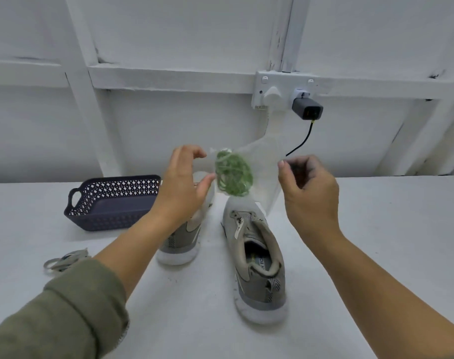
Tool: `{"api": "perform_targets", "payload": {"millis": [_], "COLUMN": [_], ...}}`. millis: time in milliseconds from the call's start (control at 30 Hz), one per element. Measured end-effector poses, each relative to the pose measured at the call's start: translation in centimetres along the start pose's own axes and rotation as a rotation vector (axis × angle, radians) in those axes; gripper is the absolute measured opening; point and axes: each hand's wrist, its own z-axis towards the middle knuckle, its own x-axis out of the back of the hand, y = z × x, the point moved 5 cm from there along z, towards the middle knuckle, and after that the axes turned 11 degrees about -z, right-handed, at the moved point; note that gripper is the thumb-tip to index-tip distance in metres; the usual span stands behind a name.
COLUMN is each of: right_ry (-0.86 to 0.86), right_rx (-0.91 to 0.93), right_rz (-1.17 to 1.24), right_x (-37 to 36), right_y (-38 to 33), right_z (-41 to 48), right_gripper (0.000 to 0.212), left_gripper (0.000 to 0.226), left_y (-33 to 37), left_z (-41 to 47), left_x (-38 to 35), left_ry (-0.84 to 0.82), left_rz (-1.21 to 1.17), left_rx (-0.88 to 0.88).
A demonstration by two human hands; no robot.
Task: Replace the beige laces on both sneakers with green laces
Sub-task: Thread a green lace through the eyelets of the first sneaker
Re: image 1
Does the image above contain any person's right forearm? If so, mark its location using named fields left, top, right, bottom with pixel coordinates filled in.
left=302, top=224, right=454, bottom=359

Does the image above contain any person's left hand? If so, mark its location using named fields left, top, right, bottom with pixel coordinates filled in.
left=148, top=145, right=217, bottom=230

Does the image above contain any white wall socket plate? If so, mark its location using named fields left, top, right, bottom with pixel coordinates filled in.
left=251, top=70, right=321, bottom=111

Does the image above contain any beige shoelace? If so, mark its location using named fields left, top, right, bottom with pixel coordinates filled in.
left=43, top=249, right=90, bottom=274

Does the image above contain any green shoelace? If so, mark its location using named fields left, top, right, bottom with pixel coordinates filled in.
left=216, top=150, right=255, bottom=197

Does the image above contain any black cable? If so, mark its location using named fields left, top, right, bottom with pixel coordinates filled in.
left=285, top=120, right=315, bottom=158

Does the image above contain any white plug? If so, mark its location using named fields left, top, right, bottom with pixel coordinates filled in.
left=262, top=86, right=285, bottom=111

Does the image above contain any gray charger adapter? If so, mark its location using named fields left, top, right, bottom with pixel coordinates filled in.
left=291, top=96, right=324, bottom=121

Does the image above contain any dark plastic lattice basket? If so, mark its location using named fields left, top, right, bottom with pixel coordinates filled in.
left=64, top=175, right=162, bottom=232

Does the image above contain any person's right hand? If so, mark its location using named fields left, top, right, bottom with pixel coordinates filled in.
left=278, top=155, right=342, bottom=242

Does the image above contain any gray sneaker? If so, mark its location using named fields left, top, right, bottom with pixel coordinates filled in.
left=222, top=196, right=288, bottom=326
left=157, top=183, right=215, bottom=266

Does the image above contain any clear plastic bag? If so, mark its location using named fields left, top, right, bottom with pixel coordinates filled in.
left=193, top=129, right=289, bottom=215

